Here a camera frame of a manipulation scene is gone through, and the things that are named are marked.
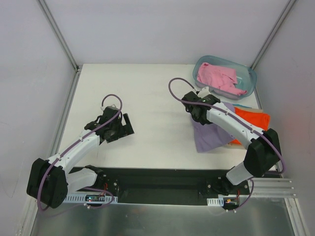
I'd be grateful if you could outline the purple t shirt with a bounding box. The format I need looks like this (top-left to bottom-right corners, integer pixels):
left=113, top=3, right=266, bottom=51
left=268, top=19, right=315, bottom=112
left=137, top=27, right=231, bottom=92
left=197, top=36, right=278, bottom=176
left=191, top=102, right=236, bottom=153

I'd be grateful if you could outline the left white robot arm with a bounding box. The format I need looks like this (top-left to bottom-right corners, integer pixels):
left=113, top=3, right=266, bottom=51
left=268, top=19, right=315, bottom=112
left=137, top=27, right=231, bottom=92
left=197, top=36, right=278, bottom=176
left=27, top=106, right=134, bottom=208

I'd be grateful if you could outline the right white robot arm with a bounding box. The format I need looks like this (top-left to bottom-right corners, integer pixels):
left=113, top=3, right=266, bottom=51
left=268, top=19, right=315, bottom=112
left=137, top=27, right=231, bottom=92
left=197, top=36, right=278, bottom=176
left=182, top=91, right=282, bottom=196

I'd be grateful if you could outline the folded teal t shirt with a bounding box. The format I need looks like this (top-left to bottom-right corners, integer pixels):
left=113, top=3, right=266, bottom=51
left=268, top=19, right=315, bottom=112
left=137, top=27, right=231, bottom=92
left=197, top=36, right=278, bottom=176
left=233, top=104, right=251, bottom=109

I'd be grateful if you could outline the pink t shirt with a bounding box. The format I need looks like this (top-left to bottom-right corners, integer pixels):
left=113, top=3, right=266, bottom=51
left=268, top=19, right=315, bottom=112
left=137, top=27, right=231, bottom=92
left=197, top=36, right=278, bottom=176
left=197, top=62, right=247, bottom=95

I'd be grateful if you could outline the clear blue plastic bin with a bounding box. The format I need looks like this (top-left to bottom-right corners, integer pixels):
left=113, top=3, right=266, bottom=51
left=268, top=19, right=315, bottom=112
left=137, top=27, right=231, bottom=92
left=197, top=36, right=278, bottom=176
left=192, top=56, right=257, bottom=100

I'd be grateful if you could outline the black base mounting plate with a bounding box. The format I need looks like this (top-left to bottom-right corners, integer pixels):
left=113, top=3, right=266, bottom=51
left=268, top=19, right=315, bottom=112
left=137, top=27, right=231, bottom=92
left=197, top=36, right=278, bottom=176
left=89, top=168, right=253, bottom=206

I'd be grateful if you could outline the folded orange t shirt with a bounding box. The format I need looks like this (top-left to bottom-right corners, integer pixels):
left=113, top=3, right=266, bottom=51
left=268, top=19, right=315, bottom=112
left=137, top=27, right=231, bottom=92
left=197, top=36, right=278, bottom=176
left=234, top=106, right=271, bottom=131

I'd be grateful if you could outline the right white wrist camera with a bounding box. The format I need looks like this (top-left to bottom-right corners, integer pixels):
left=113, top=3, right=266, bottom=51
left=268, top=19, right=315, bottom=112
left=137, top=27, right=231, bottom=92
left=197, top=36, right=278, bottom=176
left=197, top=87, right=211, bottom=98

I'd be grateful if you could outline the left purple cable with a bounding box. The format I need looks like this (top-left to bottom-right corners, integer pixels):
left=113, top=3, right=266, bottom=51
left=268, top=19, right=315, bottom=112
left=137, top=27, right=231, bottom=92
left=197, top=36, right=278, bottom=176
left=37, top=94, right=123, bottom=211

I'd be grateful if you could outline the left white cable duct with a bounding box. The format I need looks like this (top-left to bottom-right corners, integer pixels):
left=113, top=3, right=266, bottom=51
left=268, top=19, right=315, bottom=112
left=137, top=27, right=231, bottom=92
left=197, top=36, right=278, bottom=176
left=63, top=193, right=118, bottom=204

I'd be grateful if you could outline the white cable duct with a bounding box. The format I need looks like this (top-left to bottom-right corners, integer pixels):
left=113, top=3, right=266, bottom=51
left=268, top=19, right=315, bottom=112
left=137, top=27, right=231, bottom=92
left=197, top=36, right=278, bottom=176
left=63, top=193, right=118, bottom=204
left=207, top=197, right=224, bottom=207

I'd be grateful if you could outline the right white cable duct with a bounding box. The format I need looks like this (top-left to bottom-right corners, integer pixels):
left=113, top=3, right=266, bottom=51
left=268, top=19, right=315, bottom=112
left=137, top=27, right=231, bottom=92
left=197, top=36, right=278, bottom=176
left=207, top=197, right=224, bottom=207

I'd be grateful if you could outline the left aluminium frame post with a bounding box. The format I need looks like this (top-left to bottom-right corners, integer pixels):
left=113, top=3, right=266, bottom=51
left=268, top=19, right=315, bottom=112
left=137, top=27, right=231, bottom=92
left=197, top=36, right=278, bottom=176
left=36, top=0, right=80, bottom=72

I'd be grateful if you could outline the aluminium frame post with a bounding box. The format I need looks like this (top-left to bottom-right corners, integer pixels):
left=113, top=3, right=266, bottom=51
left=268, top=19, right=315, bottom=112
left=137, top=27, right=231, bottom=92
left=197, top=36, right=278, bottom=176
left=250, top=0, right=298, bottom=70
left=36, top=0, right=80, bottom=72

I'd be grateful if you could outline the right aluminium frame post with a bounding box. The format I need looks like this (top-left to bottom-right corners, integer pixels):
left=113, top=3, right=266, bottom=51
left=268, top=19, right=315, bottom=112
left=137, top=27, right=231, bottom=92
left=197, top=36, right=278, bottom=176
left=250, top=0, right=298, bottom=70

